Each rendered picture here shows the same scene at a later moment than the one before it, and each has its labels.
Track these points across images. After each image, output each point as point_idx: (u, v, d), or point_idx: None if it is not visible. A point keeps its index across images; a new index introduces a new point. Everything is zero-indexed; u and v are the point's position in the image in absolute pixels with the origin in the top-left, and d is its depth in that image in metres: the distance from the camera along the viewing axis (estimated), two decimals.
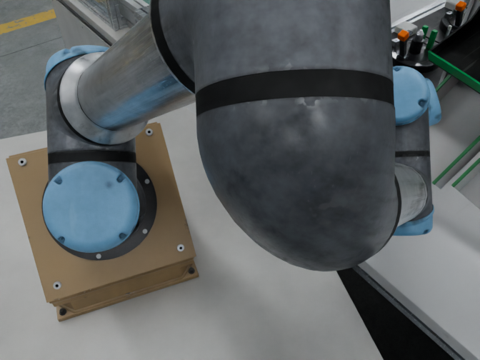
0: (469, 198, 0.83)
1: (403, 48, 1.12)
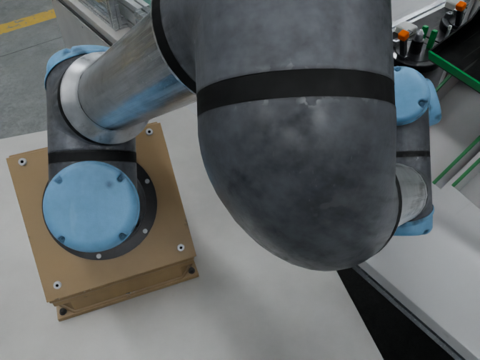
0: (470, 197, 0.83)
1: (403, 48, 1.12)
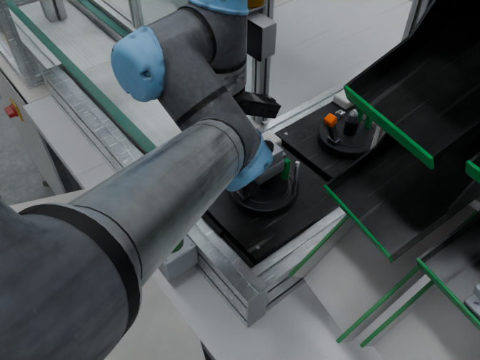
0: (384, 357, 0.66)
1: (332, 133, 0.96)
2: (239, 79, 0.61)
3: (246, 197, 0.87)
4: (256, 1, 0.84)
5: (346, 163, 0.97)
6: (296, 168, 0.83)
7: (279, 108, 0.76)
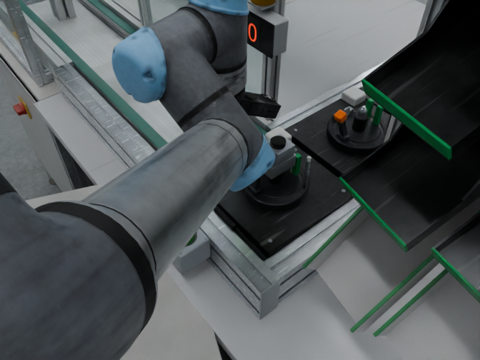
0: (397, 346, 0.68)
1: (342, 128, 0.97)
2: (239, 79, 0.61)
3: (258, 191, 0.89)
4: None
5: (355, 159, 0.99)
6: (307, 163, 0.85)
7: (279, 108, 0.76)
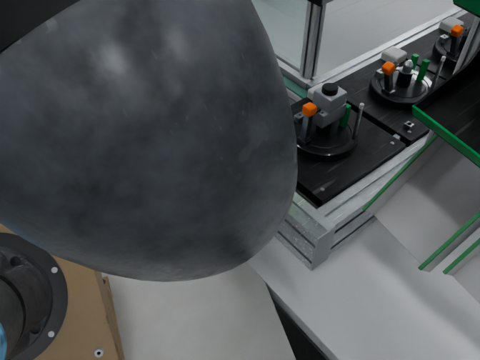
0: (466, 286, 0.66)
1: (388, 82, 0.95)
2: None
3: (307, 142, 0.87)
4: None
5: (401, 114, 0.97)
6: (360, 110, 0.83)
7: None
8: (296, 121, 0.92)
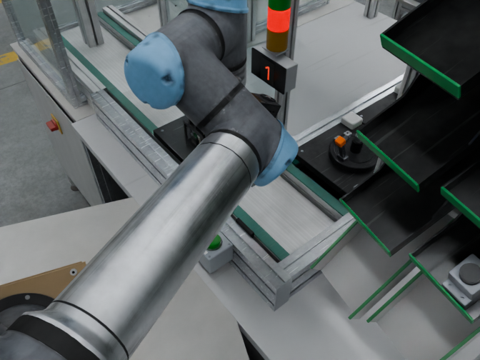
0: (385, 331, 0.86)
1: (341, 151, 1.15)
2: (239, 79, 0.61)
3: None
4: (281, 47, 1.04)
5: (352, 177, 1.17)
6: None
7: (279, 108, 0.76)
8: None
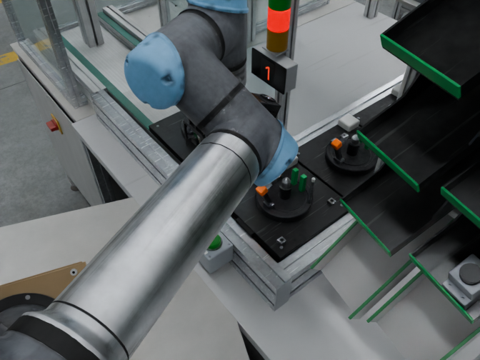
0: (385, 331, 0.86)
1: (265, 199, 1.04)
2: (239, 79, 0.61)
3: (191, 132, 1.25)
4: (281, 47, 1.04)
5: (278, 227, 1.06)
6: None
7: (279, 108, 0.76)
8: None
